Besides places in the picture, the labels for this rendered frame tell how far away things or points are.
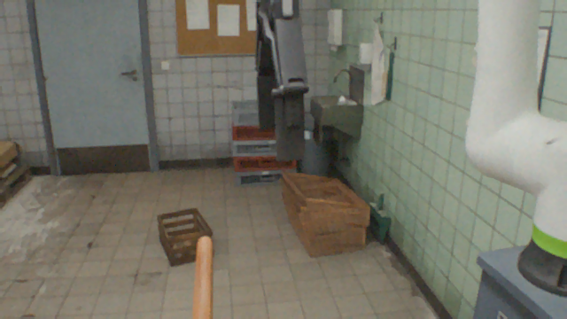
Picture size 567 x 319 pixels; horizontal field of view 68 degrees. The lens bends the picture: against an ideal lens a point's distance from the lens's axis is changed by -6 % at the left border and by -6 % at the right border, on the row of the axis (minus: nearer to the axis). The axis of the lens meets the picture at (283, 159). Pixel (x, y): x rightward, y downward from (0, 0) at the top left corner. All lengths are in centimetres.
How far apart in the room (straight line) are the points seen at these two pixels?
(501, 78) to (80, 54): 434
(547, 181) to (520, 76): 17
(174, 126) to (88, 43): 118
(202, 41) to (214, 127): 89
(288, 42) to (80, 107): 450
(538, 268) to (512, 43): 36
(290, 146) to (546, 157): 43
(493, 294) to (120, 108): 430
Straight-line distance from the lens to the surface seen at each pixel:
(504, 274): 83
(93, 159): 500
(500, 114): 81
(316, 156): 437
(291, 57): 44
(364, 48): 345
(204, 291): 72
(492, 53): 80
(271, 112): 60
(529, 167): 78
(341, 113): 367
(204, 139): 480
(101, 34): 473
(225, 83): 468
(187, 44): 462
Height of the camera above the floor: 161
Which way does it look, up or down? 18 degrees down
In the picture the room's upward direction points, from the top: straight up
